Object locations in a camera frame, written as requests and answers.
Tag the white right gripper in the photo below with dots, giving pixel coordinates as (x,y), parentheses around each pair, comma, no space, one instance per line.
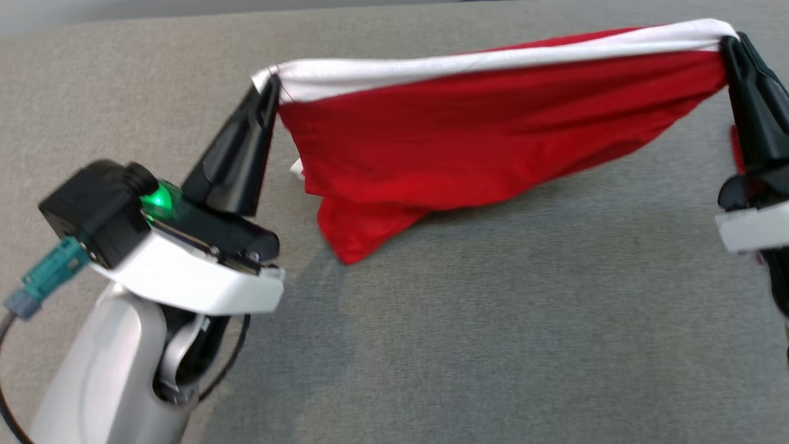
(755,225)

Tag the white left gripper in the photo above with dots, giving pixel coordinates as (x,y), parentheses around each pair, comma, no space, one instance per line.
(203,277)

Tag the red shorts white waistband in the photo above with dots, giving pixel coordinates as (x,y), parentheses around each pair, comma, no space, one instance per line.
(462,135)

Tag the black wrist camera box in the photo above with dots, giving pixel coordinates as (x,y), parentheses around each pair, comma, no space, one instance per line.
(92,203)

